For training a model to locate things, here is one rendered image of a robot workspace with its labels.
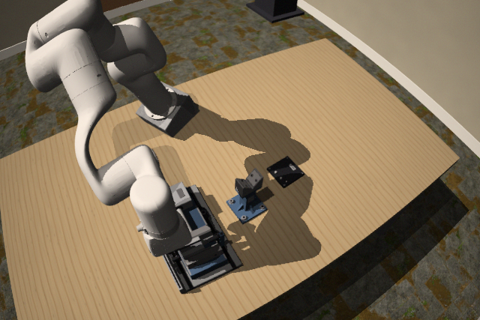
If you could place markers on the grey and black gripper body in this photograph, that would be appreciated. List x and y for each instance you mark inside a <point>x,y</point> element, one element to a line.
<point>160,247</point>

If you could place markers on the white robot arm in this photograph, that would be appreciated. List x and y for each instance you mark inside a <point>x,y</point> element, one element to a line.
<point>84,38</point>

